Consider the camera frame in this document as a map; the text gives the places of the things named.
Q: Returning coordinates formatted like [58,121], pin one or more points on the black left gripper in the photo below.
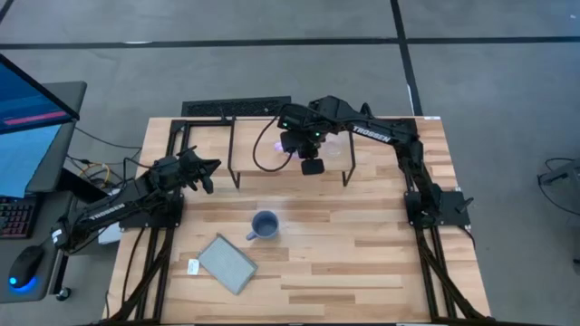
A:
[188,169]

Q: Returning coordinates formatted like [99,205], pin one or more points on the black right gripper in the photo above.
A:
[303,145]

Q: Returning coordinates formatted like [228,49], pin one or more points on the pink mug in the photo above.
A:
[277,147]

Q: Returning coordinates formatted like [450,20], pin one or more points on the clear glass cup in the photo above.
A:
[335,149]

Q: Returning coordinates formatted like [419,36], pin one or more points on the blue-grey mug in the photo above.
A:
[265,225]

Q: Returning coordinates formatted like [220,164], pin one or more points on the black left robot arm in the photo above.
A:
[106,213]

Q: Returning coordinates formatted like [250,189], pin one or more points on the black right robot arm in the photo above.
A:
[376,131]

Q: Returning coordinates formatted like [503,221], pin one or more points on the wooden shelf with black legs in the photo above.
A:
[244,145]

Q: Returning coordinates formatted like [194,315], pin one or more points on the black floor vent grate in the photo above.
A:
[226,107]

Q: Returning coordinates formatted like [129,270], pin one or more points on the grey mesh tray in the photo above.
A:
[226,263]

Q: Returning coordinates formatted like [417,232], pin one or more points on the white paper tag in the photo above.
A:
[193,266]

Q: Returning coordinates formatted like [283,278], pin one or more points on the small white box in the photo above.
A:
[109,235]

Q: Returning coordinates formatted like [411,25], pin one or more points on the white table corner label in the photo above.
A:
[432,117]

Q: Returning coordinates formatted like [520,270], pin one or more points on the black desk caster wheel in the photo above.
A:
[64,294]

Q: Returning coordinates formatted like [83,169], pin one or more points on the computer monitor with blue screen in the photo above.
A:
[22,149]

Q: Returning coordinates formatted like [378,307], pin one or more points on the black backlit keyboard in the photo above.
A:
[16,217]

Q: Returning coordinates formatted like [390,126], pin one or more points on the grey computer desk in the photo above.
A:
[43,290]

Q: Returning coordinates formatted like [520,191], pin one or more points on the black computer mouse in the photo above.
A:
[26,265]

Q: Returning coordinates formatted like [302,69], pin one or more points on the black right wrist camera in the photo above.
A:
[312,166]

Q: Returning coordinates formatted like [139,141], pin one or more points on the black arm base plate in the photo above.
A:
[170,216]
[448,213]

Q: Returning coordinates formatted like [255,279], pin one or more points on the black metal table frame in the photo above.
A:
[177,123]

